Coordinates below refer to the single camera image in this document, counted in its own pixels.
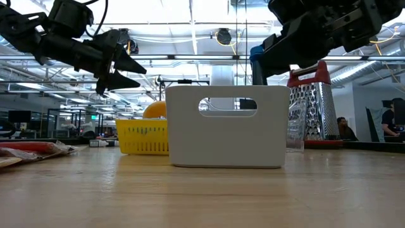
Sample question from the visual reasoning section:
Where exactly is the white plastic bin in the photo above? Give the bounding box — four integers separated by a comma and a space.
165, 84, 291, 169

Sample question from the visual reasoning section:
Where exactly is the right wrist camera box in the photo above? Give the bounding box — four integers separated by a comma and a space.
268, 0, 314, 26

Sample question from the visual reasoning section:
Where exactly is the red popcorn packet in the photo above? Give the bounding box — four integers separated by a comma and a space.
0, 140, 78, 156
0, 147, 44, 162

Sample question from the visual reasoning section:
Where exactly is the person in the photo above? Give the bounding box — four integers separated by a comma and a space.
336, 116, 359, 143
380, 97, 405, 143

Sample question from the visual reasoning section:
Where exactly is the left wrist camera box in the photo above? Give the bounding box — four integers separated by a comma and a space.
46, 0, 95, 40

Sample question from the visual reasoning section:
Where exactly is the orange tape roll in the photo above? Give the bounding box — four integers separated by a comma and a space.
142, 100, 168, 120

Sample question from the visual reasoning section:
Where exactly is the black ceiling cable reel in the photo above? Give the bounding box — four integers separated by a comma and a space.
118, 28, 140, 55
216, 27, 234, 46

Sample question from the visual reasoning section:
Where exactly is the metal box grater red handle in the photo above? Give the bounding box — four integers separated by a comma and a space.
286, 60, 345, 149

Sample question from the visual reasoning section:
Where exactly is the white cylindrical object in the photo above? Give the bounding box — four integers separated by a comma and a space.
89, 139, 120, 148

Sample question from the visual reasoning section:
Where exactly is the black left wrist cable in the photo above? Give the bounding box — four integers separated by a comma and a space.
85, 0, 109, 37

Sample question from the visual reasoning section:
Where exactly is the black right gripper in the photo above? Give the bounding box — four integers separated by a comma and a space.
258, 0, 385, 78

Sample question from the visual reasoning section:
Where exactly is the black monitor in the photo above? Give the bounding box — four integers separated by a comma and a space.
8, 110, 32, 124
239, 98, 258, 110
393, 99, 405, 127

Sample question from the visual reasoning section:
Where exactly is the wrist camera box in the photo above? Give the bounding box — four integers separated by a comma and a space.
268, 0, 314, 26
46, 0, 95, 40

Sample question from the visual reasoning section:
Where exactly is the black gantry stand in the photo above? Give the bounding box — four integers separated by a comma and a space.
158, 78, 211, 121

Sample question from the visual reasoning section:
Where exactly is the black hanging cable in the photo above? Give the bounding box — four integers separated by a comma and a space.
235, 0, 238, 86
245, 0, 248, 86

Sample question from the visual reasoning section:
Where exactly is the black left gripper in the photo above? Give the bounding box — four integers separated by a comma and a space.
33, 28, 148, 96

